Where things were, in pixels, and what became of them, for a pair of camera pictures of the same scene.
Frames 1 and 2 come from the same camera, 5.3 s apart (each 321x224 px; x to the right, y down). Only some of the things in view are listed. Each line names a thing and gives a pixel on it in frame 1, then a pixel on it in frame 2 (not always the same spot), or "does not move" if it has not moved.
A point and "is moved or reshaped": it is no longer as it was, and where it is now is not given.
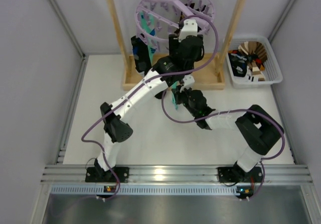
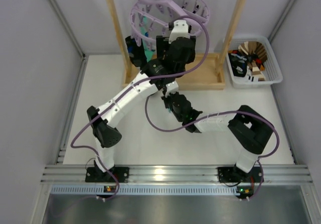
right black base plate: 234,175 does not move
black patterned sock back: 238,63 does not move
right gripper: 176,93 to 167,101
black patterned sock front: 141,53 is moved or reshaped
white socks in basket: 250,77 does not move
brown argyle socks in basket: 258,57 does not move
